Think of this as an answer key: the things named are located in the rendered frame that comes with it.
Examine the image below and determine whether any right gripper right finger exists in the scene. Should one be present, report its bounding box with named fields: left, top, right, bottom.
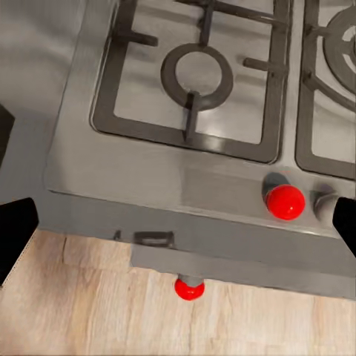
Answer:
left=332, top=197, right=356, bottom=256

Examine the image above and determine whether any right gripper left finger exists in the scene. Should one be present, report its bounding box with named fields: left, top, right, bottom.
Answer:
left=0, top=198, right=39, bottom=287

